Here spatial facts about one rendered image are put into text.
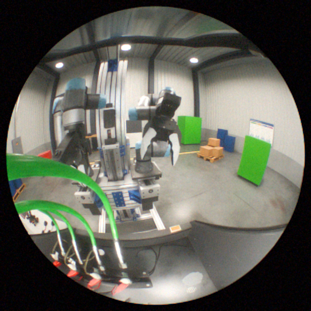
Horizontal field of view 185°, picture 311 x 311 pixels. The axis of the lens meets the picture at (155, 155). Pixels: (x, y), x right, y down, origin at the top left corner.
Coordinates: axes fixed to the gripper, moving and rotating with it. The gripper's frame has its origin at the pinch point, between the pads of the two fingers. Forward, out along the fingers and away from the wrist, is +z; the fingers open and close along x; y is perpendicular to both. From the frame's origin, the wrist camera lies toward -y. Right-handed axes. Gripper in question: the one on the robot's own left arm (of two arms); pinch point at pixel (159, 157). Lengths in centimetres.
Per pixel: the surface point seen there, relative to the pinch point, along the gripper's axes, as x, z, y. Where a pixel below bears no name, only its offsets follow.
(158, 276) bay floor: -11, 52, 15
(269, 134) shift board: -559, -270, 53
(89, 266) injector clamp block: 18, 48, 7
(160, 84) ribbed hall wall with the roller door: 19, -634, 286
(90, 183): 10.1, 10.2, -9.4
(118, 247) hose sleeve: 5.9, 24.5, 0.0
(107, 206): 9.2, 14.1, -1.1
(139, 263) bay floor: -2, 48, 23
